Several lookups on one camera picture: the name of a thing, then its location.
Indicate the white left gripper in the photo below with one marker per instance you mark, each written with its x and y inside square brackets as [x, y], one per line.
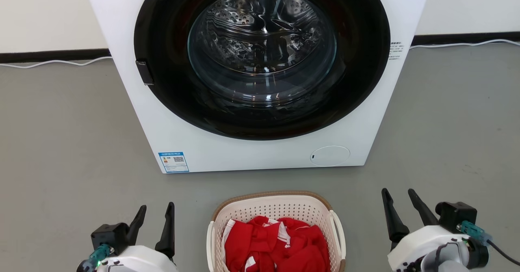
[140, 260]

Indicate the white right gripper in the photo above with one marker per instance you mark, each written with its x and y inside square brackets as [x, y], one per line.
[422, 243]

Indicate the cream perforated laundry basket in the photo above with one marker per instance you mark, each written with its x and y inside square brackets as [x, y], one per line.
[276, 206]

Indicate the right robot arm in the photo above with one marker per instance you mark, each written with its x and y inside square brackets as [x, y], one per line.
[478, 253]

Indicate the green left wrist connector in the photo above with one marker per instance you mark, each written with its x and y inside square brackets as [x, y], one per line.
[99, 254]

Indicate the green wrist connector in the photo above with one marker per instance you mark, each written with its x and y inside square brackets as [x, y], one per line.
[99, 254]
[473, 230]

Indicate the green right wrist connector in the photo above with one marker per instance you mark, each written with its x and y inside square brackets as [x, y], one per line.
[473, 230]

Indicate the blue-framed energy label sticker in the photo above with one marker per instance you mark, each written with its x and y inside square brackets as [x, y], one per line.
[174, 162]

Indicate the round white filter cover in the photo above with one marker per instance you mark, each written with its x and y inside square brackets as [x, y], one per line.
[330, 156]

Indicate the white front-load washing machine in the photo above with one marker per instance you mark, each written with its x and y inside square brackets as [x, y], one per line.
[134, 121]

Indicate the red and white garment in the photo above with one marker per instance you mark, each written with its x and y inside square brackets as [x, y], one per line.
[300, 255]

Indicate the black round glass washer door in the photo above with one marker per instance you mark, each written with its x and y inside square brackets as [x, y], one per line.
[260, 121]

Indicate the small text label sticker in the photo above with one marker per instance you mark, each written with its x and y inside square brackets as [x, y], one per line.
[395, 50]

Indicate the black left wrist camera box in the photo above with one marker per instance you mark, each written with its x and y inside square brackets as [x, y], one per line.
[109, 235]

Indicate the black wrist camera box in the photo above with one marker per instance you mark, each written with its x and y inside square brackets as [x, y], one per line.
[109, 235]
[457, 216]

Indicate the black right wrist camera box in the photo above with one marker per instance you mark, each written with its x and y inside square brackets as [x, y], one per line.
[457, 216]

